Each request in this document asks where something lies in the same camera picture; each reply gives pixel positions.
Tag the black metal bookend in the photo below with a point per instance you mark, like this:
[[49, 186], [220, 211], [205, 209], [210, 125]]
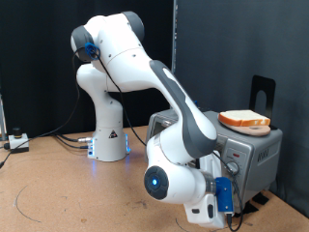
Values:
[[262, 83]]

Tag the white bread slice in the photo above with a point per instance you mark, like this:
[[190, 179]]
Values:
[[244, 117]]

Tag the black foam pad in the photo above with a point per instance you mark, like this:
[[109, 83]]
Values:
[[261, 198], [249, 208]]

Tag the white power box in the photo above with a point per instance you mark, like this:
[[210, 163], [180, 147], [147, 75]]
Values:
[[18, 143]]

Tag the vertical metal pole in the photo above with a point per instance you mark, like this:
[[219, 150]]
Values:
[[174, 35]]

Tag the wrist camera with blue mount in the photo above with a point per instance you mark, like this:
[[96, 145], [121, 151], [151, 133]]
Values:
[[224, 193]]

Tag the grey curtain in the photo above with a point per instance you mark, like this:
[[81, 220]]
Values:
[[241, 38]]

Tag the silver toaster oven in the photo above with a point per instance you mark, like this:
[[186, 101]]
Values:
[[260, 151]]

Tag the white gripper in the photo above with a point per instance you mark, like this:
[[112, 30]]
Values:
[[206, 209]]

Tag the silver oven knob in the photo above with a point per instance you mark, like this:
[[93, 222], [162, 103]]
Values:
[[233, 167]]

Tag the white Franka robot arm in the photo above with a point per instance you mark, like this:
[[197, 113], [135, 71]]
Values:
[[128, 71]]

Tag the black curtain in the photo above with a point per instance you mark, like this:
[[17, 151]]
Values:
[[32, 48]]

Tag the metal frame bar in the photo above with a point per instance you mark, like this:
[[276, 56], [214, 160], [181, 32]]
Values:
[[2, 119]]

